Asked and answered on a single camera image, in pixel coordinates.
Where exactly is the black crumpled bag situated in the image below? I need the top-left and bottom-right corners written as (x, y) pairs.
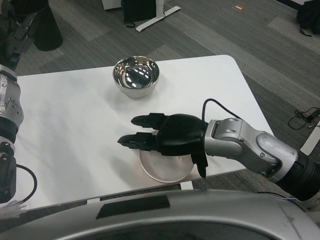
top-left (296, 0), bottom-right (320, 38)

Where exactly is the black power adapter with cable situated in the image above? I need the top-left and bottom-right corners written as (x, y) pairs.
top-left (288, 106), bottom-right (320, 130)

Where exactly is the white plastic bowl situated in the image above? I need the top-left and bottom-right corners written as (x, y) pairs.
top-left (139, 148), bottom-right (195, 184)

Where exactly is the black backpack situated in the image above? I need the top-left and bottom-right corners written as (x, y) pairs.
top-left (120, 0), bottom-right (157, 29)

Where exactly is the silver robot chest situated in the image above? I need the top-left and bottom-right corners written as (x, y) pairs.
top-left (0, 188), bottom-right (320, 240)

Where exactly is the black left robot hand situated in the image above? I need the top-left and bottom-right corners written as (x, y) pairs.
top-left (0, 0), bottom-right (48, 71)

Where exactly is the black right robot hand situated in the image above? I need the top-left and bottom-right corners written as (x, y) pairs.
top-left (116, 112), bottom-right (210, 179)

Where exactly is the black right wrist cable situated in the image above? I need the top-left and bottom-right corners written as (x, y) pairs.
top-left (201, 98), bottom-right (241, 124)

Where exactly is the shiny steel bowl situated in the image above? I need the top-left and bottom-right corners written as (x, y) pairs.
top-left (111, 56), bottom-right (161, 100)

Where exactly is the black trash bin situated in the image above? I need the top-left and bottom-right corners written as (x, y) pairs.
top-left (31, 0), bottom-right (63, 52)

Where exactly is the white furniture leg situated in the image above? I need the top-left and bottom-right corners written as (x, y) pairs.
top-left (299, 121), bottom-right (320, 155)

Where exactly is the white standing desk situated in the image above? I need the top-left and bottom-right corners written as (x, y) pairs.
top-left (103, 0), bottom-right (182, 32)

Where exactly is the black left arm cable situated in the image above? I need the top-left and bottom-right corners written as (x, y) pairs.
top-left (14, 163), bottom-right (38, 203)

